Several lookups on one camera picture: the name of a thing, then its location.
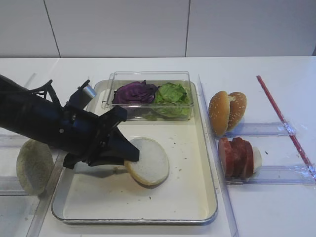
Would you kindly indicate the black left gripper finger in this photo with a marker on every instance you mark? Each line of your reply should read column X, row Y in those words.
column 118, row 149
column 71, row 160

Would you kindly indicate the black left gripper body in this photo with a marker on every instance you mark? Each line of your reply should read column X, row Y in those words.
column 85, row 132

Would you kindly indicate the pale bun bottom slice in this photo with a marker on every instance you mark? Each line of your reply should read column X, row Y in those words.
column 152, row 168

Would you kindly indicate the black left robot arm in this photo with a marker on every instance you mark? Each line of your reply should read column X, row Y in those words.
column 34, row 113

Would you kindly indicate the green lettuce leaves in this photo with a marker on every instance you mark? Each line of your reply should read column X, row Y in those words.
column 171, row 101

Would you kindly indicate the brown meat patty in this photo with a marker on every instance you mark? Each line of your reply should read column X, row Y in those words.
column 249, row 164
column 239, row 152
column 226, row 156

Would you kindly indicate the pale bun bottom standing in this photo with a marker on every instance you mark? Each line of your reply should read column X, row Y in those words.
column 34, row 166

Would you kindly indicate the metal baking tray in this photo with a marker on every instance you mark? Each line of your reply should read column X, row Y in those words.
column 108, row 195

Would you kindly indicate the purple cabbage leaves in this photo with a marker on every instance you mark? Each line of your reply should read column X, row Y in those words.
column 135, row 93

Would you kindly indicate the clear plastic vegetable container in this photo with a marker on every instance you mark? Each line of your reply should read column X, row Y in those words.
column 144, row 111

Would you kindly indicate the sesame bun top left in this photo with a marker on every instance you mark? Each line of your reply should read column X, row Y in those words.
column 219, row 112

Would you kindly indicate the sesame bun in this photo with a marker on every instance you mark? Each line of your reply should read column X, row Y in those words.
column 238, row 103
column 219, row 112

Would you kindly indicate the sesame bun top right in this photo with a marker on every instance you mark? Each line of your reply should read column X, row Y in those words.
column 238, row 103

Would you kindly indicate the white pusher block lower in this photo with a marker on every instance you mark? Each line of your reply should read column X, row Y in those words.
column 257, row 159

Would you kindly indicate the red strip on table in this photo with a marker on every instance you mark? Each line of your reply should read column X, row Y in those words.
column 292, row 136

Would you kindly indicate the clear left divider rail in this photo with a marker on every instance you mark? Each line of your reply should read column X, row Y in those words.
column 46, row 197

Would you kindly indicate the clear long divider rail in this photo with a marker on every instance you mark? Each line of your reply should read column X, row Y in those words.
column 220, row 175

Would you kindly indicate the clear rail track upper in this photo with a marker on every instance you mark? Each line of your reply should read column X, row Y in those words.
column 262, row 129

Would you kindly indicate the clear rail track lower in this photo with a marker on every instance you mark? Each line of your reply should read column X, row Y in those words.
column 283, row 175

